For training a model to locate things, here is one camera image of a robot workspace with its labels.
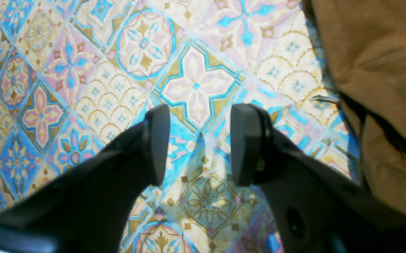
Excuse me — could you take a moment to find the brown t-shirt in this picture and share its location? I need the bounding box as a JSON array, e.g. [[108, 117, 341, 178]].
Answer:
[[302, 0, 406, 214]]

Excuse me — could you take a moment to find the patterned tablecloth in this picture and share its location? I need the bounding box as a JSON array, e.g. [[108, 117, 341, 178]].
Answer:
[[0, 0, 359, 253]]

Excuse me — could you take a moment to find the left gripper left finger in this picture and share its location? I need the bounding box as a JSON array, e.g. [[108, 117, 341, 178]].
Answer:
[[0, 104, 170, 253]]

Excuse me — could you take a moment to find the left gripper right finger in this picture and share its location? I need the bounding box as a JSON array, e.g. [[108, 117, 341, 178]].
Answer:
[[230, 103, 406, 253]]

